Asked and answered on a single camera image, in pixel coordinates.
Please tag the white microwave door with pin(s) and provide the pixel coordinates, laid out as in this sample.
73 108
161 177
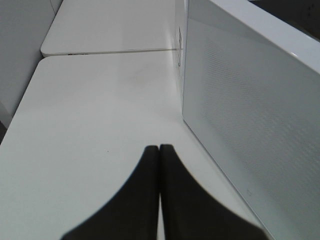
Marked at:
252 97

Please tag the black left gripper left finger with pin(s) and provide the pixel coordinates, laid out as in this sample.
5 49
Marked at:
132 213

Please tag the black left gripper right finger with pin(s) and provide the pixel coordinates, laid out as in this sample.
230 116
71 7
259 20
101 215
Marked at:
190 212

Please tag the white microwave oven body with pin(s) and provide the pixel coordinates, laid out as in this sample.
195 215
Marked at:
175 25

